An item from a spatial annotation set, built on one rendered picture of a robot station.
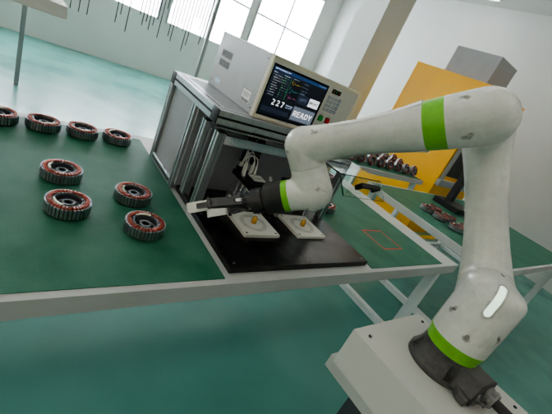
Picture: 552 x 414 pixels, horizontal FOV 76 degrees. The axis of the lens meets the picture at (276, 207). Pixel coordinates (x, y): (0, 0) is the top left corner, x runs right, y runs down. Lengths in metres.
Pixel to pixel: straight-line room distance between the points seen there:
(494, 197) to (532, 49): 5.91
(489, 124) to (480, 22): 6.55
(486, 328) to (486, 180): 0.35
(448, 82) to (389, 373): 4.39
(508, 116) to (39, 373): 1.65
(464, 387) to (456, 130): 0.54
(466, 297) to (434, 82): 4.34
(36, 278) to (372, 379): 0.74
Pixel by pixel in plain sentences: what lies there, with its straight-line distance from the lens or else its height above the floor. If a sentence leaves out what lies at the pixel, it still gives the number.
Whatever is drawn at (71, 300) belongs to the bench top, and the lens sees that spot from 0.85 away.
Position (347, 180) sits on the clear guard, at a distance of 1.24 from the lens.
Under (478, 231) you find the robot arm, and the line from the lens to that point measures 1.00.
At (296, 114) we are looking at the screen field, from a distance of 1.30.
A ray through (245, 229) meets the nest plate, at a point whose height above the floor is 0.78.
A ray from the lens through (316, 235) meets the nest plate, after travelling 1.39.
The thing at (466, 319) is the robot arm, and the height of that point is 1.01.
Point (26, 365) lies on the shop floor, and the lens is 1.68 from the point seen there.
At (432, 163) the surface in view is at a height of 0.91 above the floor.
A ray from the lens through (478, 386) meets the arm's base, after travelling 0.92.
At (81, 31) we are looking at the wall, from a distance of 7.40.
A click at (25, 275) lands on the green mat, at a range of 0.88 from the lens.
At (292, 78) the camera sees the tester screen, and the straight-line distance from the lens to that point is 1.24.
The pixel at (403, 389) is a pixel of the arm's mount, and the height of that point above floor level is 0.85.
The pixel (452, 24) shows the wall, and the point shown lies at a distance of 7.59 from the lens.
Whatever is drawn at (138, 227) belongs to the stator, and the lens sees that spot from 1.01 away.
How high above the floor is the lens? 1.33
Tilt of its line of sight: 22 degrees down
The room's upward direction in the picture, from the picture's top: 25 degrees clockwise
